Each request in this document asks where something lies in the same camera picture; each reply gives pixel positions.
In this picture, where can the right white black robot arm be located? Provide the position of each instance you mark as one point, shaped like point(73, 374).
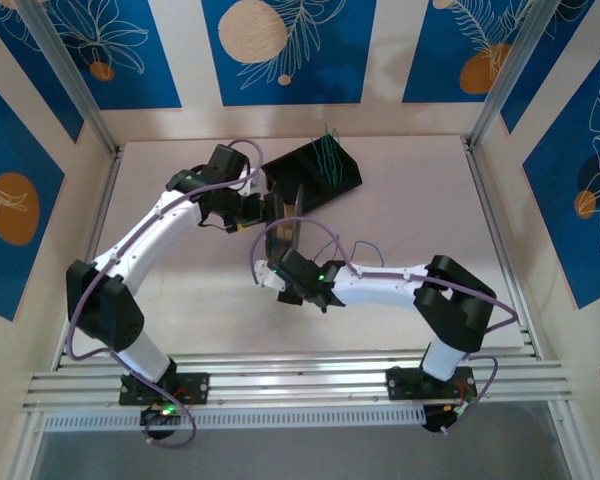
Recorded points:
point(380, 287)

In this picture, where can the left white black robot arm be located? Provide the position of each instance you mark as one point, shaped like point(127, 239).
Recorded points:
point(145, 240)

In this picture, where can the black compartment tray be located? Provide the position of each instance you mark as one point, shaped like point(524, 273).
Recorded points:
point(340, 170)

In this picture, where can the black electronics module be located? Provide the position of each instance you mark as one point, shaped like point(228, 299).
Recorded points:
point(155, 415)
point(437, 420)

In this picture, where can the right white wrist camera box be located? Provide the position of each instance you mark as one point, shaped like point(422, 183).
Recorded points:
point(267, 275)

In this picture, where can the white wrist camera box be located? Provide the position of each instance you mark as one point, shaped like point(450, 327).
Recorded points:
point(249, 186)
point(267, 275)

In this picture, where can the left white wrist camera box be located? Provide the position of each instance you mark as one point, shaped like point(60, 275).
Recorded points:
point(249, 186)

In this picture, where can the aluminium mounting rail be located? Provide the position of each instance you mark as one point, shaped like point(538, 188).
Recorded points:
point(300, 385)

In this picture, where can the aluminium table side rail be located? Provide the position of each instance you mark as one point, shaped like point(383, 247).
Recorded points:
point(104, 200)
point(486, 200)

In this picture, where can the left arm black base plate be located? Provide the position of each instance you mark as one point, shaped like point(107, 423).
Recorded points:
point(195, 387)

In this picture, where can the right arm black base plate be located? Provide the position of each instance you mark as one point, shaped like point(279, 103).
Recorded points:
point(400, 385)

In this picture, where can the aluminium frame post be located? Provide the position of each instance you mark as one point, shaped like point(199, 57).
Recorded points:
point(72, 75)
point(510, 75)

